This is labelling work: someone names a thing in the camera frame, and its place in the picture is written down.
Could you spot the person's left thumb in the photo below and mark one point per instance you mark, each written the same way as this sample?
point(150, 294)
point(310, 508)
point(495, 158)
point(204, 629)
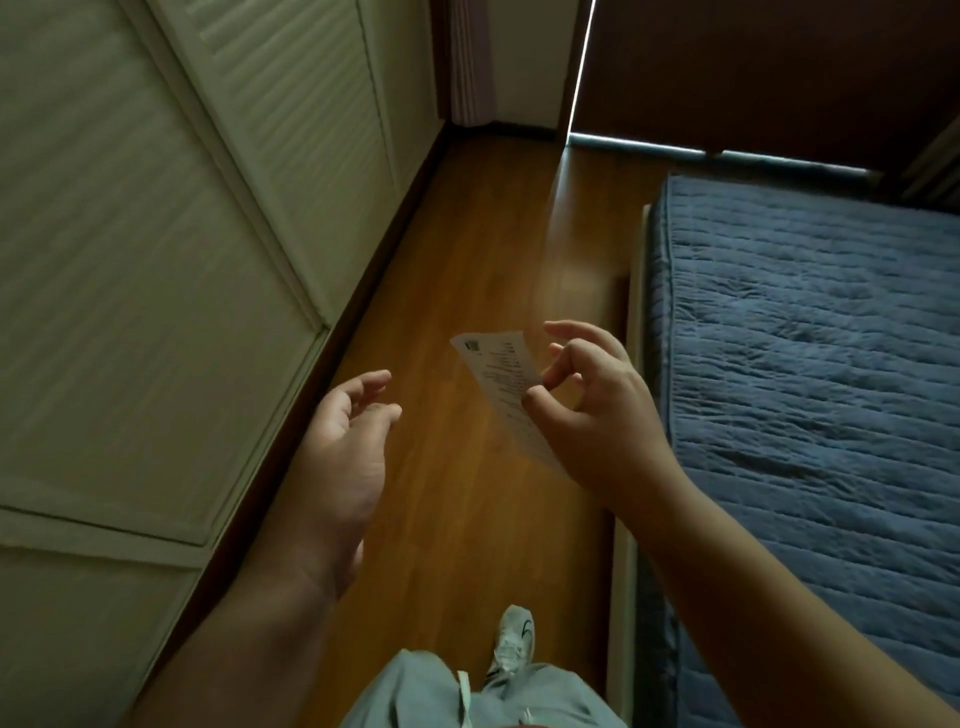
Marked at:
point(382, 427)

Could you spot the dark wardrobe plinth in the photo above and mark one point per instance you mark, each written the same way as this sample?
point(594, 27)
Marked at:
point(360, 292)

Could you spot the pale pleated curtain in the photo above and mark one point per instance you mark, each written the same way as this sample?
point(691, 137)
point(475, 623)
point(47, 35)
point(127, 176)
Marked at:
point(472, 60)

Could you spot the white printed paper slip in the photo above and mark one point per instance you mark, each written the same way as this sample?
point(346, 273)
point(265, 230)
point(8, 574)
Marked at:
point(499, 375)

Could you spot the person's left hand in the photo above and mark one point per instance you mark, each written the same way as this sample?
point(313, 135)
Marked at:
point(334, 487)

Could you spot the person's right middle finger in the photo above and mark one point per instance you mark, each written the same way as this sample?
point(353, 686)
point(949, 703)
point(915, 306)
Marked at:
point(589, 334)

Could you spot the dark brown window blind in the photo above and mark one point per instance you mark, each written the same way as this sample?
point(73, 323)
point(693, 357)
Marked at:
point(750, 67)

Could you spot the white louvered wardrobe door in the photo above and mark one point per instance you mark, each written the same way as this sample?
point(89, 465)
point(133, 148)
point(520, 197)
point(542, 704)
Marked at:
point(67, 630)
point(300, 135)
point(127, 315)

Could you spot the white sneaker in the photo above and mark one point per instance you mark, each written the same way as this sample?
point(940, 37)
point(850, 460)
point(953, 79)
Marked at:
point(514, 641)

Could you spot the blue quilted bed cover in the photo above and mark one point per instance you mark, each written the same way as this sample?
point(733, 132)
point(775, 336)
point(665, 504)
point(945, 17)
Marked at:
point(810, 360)

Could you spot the person's left forearm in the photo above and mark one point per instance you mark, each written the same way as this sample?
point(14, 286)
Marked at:
point(247, 645)

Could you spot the grey trousers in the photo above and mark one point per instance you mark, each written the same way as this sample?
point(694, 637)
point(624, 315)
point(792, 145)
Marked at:
point(420, 697)

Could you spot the person's right thumb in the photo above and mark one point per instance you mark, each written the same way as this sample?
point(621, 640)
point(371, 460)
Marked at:
point(541, 421)

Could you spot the person's right hand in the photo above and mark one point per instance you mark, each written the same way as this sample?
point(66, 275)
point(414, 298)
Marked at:
point(611, 435)

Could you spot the person's right forearm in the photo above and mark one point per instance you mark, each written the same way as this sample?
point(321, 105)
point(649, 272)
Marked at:
point(757, 607)

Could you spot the white bed frame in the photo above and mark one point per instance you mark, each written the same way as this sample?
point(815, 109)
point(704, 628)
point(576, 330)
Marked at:
point(637, 315)

